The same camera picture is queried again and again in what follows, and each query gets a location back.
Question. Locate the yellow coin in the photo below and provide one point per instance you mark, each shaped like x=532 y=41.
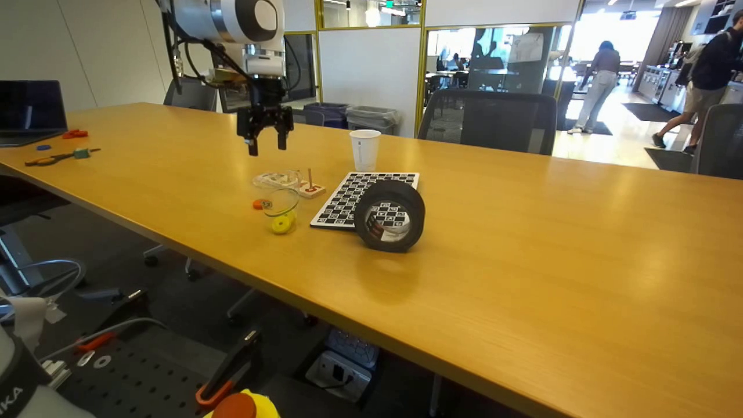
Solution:
x=282 y=227
x=274 y=220

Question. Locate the small red toy piece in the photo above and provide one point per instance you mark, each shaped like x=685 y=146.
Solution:
x=76 y=133

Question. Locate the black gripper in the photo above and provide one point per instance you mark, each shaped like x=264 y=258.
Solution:
x=266 y=118

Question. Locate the black orange clamp tool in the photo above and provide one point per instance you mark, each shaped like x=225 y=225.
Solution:
x=229 y=372

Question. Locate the white paper cup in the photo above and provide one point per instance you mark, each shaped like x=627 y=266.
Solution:
x=366 y=149

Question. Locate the yellow red emergency stop button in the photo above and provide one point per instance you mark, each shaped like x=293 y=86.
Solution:
x=245 y=406

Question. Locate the black perforated breadboard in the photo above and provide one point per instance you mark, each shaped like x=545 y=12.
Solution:
x=148 y=379

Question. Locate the grey office chair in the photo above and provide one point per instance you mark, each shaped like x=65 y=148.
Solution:
x=192 y=93

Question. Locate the thin wooden peg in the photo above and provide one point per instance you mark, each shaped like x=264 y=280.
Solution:
x=309 y=177

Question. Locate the person in dark shorts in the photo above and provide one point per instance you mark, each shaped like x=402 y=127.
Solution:
x=710 y=70

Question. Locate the black laptop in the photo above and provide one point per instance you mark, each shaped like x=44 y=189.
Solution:
x=30 y=108

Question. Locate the person in light trousers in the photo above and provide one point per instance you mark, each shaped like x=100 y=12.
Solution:
x=599 y=90

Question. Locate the black tape roll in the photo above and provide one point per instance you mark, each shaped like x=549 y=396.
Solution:
x=389 y=218

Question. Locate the grey floor power box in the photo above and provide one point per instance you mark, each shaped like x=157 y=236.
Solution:
x=339 y=372

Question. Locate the black white marker checkerboard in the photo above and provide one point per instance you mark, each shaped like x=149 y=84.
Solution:
x=345 y=205

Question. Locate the dark office chair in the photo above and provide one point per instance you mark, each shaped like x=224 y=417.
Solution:
x=720 y=143

